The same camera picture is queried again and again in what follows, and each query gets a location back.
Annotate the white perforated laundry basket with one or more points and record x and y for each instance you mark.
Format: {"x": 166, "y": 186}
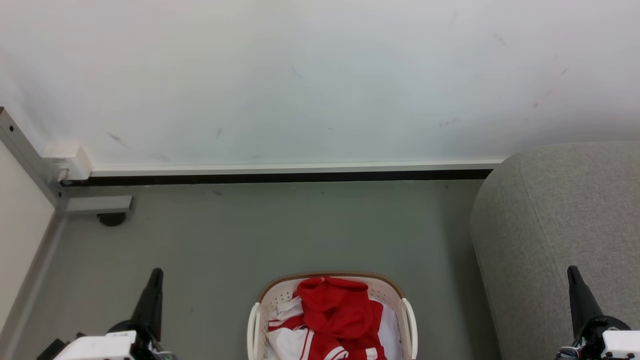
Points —
{"x": 280, "y": 295}

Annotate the white plastic junction box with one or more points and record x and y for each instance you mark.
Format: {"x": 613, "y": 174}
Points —
{"x": 67, "y": 159}

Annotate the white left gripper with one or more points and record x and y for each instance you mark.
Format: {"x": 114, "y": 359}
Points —
{"x": 100, "y": 347}

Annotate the black round frame foot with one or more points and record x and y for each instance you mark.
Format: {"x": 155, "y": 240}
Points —
{"x": 111, "y": 219}

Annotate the grey fabric sofa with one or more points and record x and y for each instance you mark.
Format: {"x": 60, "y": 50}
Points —
{"x": 555, "y": 225}

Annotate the white partition panel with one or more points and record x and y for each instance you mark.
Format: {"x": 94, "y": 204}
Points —
{"x": 20, "y": 225}

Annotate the white wall trim strip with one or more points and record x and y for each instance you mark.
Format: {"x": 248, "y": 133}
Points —
{"x": 300, "y": 168}

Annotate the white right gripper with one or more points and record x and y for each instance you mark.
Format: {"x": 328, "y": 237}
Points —
{"x": 620, "y": 345}

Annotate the red and white jersey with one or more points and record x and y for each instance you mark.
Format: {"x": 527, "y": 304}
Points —
{"x": 335, "y": 315}

